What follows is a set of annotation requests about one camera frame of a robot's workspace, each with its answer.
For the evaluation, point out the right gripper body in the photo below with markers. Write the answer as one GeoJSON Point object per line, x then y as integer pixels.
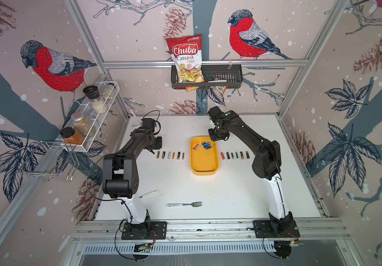
{"type": "Point", "coordinates": [214, 134]}

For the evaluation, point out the silver lid spice jar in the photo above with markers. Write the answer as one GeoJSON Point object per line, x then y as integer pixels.
{"type": "Point", "coordinates": [83, 124]}

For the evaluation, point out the pale spice jar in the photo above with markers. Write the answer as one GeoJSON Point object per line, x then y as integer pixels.
{"type": "Point", "coordinates": [109, 92]}

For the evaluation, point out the orange spice jar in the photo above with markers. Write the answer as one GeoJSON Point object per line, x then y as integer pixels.
{"type": "Point", "coordinates": [71, 136]}

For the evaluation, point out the black wall basket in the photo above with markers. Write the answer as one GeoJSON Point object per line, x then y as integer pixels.
{"type": "Point", "coordinates": [229, 76]}

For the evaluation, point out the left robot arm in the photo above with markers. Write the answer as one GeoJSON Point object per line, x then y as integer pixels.
{"type": "Point", "coordinates": [120, 173]}

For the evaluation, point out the wire hanger rack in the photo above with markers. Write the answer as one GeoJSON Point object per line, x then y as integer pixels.
{"type": "Point", "coordinates": [59, 163]}

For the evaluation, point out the white wire spice rack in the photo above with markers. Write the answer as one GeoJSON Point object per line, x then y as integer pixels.
{"type": "Point", "coordinates": [91, 146]}

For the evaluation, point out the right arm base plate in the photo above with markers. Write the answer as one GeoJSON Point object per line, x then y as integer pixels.
{"type": "Point", "coordinates": [273, 229]}

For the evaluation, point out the black lid spice jar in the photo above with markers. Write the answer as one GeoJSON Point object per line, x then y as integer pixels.
{"type": "Point", "coordinates": [98, 104]}

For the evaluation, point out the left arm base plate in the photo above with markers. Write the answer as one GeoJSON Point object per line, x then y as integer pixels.
{"type": "Point", "coordinates": [159, 230]}

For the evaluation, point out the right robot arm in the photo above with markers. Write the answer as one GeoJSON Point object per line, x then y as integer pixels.
{"type": "Point", "coordinates": [266, 165]}

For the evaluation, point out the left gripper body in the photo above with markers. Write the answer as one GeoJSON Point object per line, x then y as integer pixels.
{"type": "Point", "coordinates": [157, 143]}

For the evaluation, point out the red Chuba cassava chips bag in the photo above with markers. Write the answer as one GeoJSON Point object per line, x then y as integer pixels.
{"type": "Point", "coordinates": [186, 53]}

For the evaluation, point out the yellow plastic storage box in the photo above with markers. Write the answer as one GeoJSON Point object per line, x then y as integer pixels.
{"type": "Point", "coordinates": [204, 162]}

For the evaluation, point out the metal fork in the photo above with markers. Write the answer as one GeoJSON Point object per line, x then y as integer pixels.
{"type": "Point", "coordinates": [193, 204]}

